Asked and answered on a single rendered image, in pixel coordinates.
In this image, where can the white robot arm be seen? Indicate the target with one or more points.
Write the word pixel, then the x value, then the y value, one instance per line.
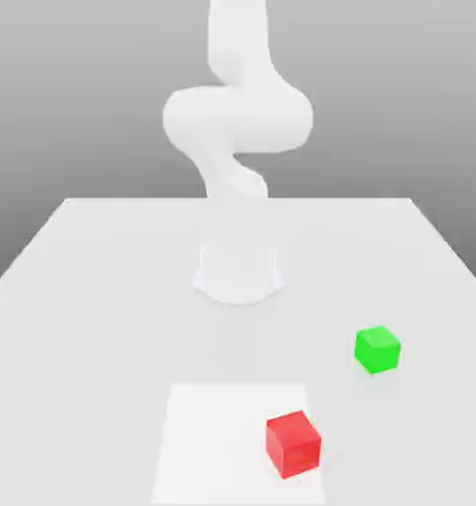
pixel 238 118

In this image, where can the small green cube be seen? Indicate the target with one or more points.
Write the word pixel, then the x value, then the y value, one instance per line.
pixel 377 350

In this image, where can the small red cube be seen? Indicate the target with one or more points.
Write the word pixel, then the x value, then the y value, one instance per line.
pixel 293 444

